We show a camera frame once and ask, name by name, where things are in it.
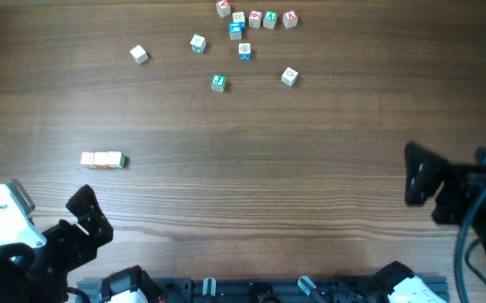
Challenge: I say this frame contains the wooden block red side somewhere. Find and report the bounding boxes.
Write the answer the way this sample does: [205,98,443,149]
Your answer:
[80,151,95,168]

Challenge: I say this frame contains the plain wooden block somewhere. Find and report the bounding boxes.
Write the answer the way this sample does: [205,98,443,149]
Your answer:
[129,45,149,64]
[92,151,109,169]

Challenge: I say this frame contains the wooden block faint picture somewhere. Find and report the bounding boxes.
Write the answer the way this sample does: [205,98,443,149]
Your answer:
[106,151,126,168]

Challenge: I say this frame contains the wooden block circle picture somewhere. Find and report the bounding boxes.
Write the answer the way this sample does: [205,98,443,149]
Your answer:
[210,74,226,92]

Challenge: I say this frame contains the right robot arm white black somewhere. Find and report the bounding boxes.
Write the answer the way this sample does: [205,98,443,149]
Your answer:
[404,141,486,302]

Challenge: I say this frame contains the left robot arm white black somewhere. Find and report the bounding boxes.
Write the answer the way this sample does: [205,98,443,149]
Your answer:
[0,179,164,302]

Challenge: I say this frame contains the wooden block star picture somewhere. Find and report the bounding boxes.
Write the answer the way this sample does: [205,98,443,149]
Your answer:
[281,67,298,87]

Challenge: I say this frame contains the wooden block green side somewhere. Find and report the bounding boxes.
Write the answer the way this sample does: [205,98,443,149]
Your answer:
[190,35,207,53]

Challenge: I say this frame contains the red letter A block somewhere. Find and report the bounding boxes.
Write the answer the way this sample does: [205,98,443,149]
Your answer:
[283,10,298,29]

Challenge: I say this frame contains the wooden block blue side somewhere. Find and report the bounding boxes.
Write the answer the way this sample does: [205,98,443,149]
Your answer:
[238,43,251,61]

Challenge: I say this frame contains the green letter A block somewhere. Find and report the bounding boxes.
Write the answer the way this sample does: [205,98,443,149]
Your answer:
[262,10,277,29]

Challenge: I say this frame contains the red number nine block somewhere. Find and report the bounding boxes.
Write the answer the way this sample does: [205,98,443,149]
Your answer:
[248,10,263,29]

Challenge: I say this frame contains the blue top wooden block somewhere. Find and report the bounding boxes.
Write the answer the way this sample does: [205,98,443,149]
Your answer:
[229,22,242,40]

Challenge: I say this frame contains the red letter block top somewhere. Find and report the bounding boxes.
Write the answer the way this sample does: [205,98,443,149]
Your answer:
[215,0,231,18]

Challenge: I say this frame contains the plain top block on blue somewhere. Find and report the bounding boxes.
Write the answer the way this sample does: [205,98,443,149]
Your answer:
[232,12,246,23]

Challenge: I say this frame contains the black mounting rail base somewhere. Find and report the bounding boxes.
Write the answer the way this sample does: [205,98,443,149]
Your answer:
[74,275,452,303]

